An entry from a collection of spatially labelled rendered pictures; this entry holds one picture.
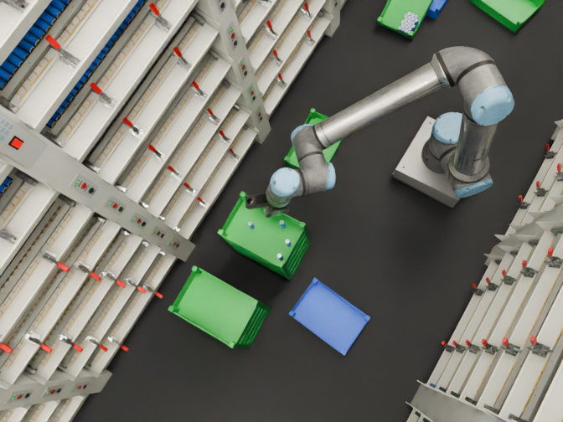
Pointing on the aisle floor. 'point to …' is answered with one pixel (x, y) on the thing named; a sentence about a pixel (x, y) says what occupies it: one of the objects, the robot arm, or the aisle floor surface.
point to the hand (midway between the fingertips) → (265, 210)
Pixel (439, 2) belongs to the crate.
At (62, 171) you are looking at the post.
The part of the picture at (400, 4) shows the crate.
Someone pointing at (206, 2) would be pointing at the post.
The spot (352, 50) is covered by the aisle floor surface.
